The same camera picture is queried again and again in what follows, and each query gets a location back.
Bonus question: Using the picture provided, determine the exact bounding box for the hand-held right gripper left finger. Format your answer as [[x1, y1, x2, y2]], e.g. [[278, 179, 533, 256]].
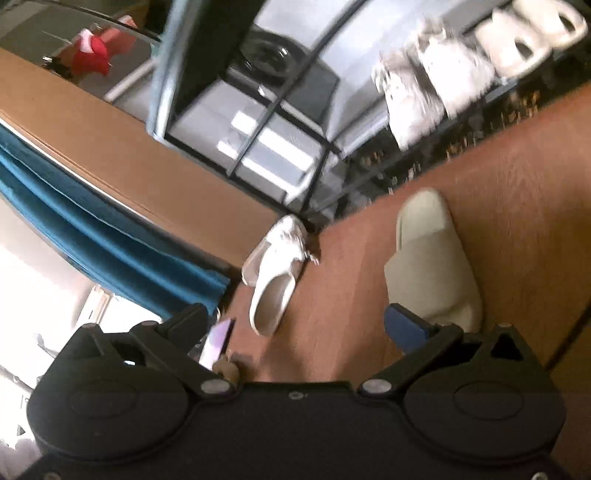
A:
[[59, 302, 241, 398]]

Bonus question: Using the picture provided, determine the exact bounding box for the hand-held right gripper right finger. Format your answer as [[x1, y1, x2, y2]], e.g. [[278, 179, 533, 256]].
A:
[[356, 302, 533, 397]]

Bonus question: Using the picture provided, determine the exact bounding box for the cream slide slipper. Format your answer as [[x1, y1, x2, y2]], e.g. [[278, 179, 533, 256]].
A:
[[384, 188, 485, 333]]

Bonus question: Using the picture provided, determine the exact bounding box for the black metal shoe rack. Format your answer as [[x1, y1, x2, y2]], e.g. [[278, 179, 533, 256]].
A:
[[147, 0, 591, 227]]

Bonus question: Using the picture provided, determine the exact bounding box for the white lace-up sneaker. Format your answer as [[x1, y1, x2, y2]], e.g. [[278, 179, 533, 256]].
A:
[[372, 46, 446, 149], [416, 28, 502, 118]]

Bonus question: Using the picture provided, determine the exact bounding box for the purple phone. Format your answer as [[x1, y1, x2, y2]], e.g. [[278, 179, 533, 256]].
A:
[[198, 318, 237, 370]]

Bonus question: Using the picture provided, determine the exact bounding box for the white slingback shoe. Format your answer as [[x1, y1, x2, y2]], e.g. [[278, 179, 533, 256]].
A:
[[241, 215, 321, 337]]

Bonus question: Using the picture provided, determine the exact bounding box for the blue curtain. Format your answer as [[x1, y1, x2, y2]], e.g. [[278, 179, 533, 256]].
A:
[[0, 124, 232, 324]]

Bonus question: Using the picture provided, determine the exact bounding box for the brown wooden panel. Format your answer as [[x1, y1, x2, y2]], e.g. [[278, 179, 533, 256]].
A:
[[0, 46, 289, 273]]

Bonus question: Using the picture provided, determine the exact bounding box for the dark grey panel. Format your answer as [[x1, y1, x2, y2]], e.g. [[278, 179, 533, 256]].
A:
[[147, 0, 264, 140]]

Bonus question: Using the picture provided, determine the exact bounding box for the red cloth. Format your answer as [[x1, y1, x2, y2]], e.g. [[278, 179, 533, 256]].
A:
[[75, 27, 114, 77]]

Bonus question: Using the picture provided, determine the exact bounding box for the white open-toe slipper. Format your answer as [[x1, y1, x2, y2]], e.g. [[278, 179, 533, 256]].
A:
[[478, 9, 550, 79], [531, 0, 589, 49]]

